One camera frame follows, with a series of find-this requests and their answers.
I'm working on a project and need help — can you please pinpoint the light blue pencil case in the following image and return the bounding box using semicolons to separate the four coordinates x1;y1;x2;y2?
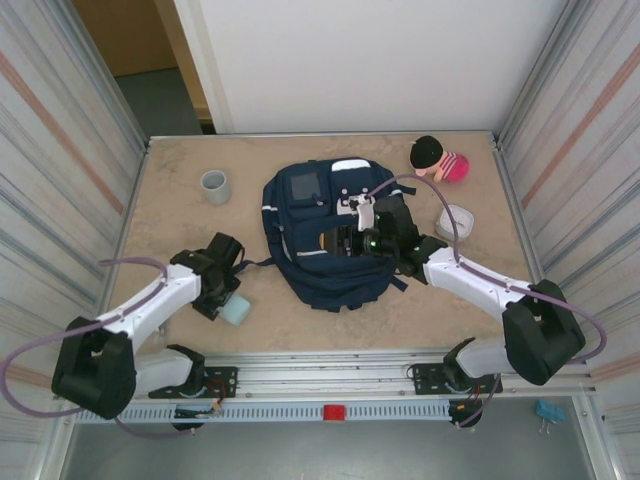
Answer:
214;293;252;327

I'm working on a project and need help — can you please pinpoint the navy blue backpack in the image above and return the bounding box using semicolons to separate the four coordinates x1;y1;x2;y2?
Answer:
233;158;417;314

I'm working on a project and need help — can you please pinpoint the white square box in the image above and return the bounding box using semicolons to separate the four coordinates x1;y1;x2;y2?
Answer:
434;203;476;244

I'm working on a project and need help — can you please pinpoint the grey plastic cup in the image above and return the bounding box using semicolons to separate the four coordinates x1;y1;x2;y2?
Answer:
200;169;231;206

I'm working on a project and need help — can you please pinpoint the pink plush doll black hair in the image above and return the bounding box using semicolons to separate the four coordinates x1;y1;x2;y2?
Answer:
408;134;471;185

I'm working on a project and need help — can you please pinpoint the blue binder clip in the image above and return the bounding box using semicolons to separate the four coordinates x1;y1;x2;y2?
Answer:
535;398;567;435

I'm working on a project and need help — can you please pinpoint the brown wooden door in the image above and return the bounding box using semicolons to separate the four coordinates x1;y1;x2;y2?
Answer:
72;0;211;126

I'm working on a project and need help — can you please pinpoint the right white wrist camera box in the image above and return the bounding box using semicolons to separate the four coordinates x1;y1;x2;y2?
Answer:
347;195;376;232

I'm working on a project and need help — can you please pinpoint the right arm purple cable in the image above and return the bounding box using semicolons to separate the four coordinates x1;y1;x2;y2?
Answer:
367;173;609;430

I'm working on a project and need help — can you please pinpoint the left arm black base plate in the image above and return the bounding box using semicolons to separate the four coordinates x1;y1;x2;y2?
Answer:
148;366;239;400

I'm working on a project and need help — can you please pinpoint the aluminium mounting rail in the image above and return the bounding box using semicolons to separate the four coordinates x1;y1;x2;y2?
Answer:
54;349;599;402

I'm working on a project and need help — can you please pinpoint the slotted grey cable duct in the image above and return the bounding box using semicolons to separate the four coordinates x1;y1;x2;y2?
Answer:
73;402;454;425

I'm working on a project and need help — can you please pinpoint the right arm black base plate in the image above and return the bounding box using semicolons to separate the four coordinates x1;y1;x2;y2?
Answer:
411;360;503;396

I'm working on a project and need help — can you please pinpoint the translucent enclosure side panel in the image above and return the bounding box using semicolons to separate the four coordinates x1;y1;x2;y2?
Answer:
497;0;640;436
0;0;150;446

